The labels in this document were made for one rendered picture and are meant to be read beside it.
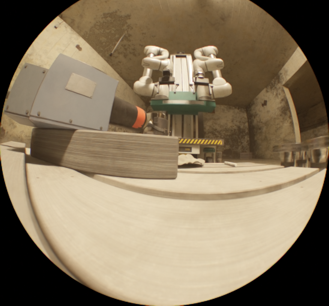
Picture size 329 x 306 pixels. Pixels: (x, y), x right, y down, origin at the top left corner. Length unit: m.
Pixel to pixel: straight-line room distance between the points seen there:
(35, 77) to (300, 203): 0.44
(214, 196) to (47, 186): 0.22
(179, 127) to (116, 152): 1.03
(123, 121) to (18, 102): 0.32
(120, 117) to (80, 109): 0.14
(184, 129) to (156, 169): 1.01
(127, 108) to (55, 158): 0.26
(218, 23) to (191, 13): 0.64
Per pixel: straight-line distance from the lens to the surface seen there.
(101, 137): 0.22
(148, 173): 0.20
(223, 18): 3.00
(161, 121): 0.48
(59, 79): 0.28
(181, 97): 1.25
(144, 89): 1.11
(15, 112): 0.28
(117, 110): 0.33
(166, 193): 0.15
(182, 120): 1.21
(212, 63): 0.99
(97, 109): 0.28
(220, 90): 1.14
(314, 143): 0.65
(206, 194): 0.15
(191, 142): 0.80
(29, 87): 0.29
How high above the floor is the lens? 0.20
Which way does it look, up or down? 7 degrees up
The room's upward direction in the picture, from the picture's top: 3 degrees clockwise
